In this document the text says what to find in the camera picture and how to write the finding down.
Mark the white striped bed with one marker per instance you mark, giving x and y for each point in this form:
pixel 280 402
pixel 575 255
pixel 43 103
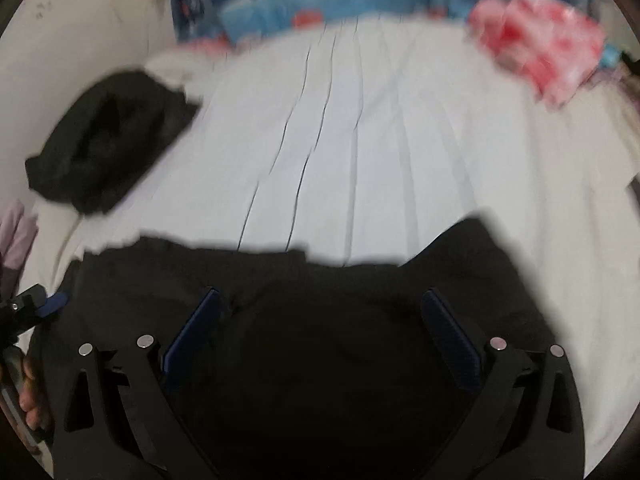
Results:
pixel 375 135

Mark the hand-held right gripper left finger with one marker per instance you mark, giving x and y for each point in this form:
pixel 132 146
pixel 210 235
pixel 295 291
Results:
pixel 192 340

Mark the black puffer jacket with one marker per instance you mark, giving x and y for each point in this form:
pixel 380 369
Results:
pixel 320 335

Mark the black hooded coat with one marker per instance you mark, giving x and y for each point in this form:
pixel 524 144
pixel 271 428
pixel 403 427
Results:
pixel 110 145

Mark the purple and lavender jacket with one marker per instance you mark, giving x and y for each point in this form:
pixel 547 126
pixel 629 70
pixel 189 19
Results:
pixel 15 240

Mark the person's left hand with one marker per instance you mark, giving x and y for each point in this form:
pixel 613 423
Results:
pixel 31 385

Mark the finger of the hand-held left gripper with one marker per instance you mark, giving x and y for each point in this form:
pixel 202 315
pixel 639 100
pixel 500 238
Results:
pixel 52 304

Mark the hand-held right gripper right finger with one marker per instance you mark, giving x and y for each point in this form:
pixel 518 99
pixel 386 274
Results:
pixel 452 340

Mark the pink checked cloth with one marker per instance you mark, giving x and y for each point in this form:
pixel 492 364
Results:
pixel 540 45

